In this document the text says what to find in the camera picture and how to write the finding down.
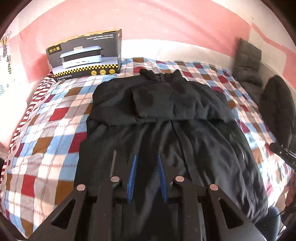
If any large black jacket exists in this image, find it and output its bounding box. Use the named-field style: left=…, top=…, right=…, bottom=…
left=74, top=68, right=269, bottom=241

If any black puffer jacket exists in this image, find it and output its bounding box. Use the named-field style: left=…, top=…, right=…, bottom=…
left=259, top=75, right=295, bottom=153

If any checkered bed sheet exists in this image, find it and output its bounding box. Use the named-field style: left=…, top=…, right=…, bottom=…
left=1, top=58, right=293, bottom=237

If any grey quilted down coat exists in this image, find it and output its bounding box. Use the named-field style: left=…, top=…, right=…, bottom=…
left=232, top=38, right=263, bottom=105

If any black appliance cardboard box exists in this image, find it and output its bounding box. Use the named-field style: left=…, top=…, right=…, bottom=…
left=46, top=29, right=122, bottom=81

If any red striped bed cover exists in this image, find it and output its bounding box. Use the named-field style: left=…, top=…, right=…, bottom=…
left=1, top=71, right=56, bottom=181

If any pineapple pattern curtain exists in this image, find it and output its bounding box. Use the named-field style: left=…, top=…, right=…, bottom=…
left=0, top=34, right=14, bottom=95

